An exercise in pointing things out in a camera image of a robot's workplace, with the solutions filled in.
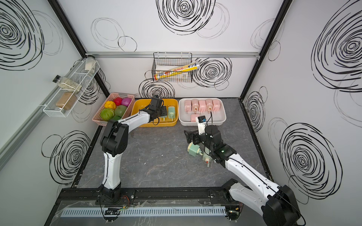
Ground yellow plastic storage box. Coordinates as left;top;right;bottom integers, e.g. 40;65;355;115
131;98;179;127

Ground white plastic storage box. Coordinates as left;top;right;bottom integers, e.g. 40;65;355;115
178;98;227;126

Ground green sharpener square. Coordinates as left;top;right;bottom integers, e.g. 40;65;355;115
187;142;203;157

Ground pink sharpener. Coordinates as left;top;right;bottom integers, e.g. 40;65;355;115
191;99;199;113
184;100;192;114
206;99;213;113
190;114;199;122
212;99;221;112
199;100;206;113

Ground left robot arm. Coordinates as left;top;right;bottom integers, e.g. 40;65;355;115
100;96;167;204

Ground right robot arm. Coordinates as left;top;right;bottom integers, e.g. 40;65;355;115
184;125;302;226

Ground green sharpener right round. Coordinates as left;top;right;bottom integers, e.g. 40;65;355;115
202;148;212;167

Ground magenta toy fruit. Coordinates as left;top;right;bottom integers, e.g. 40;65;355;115
121;98;132;107

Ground light green toy apple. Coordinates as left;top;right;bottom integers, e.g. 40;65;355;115
114;105;127;118

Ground pink perforated basket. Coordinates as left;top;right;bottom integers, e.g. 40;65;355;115
92;93;135;126

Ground red toy fruit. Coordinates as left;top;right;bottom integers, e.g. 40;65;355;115
113;97;123;106

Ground yellow toy fruit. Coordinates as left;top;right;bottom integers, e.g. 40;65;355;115
104;101;117;110

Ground green toy cabbage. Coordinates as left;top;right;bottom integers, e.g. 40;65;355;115
100;108;115;121

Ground yellow red tube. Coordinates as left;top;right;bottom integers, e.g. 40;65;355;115
153;62;199;81

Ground clear jar on shelf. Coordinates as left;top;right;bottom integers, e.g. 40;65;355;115
84;55;96;72

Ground brown block on shelf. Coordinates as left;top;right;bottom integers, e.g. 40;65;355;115
56;92;77;111

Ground bottle lying on shelf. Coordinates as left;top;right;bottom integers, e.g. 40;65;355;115
53;75;82;93

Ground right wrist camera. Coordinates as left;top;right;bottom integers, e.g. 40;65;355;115
197;115;207;135

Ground black wire wall basket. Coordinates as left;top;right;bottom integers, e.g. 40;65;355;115
151;52;193;83

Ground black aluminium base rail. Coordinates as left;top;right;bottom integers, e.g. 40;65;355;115
58;187;236;205

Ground white wire wall shelf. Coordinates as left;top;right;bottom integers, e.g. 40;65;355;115
43;57;100;118

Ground white slotted cable duct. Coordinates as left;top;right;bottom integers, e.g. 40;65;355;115
60;206;227;218

